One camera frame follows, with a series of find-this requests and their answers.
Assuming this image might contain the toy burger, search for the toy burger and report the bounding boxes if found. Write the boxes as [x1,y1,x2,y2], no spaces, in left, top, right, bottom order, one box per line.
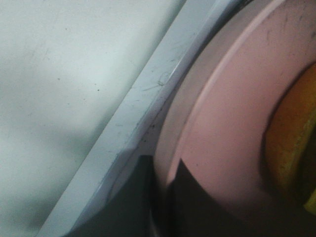
[264,65,316,214]

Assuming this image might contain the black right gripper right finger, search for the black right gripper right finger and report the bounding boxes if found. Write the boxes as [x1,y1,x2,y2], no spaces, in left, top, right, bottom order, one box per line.
[168,162,284,237]

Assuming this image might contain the white microwave oven body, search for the white microwave oven body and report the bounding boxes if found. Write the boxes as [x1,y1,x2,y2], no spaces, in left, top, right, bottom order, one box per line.
[39,0,247,237]

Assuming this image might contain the pink round plate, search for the pink round plate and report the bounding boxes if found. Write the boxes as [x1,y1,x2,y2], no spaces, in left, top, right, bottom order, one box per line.
[153,0,316,237]

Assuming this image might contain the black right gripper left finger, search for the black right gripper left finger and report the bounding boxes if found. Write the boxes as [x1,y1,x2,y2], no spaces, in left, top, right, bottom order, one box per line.
[66,155,153,237]

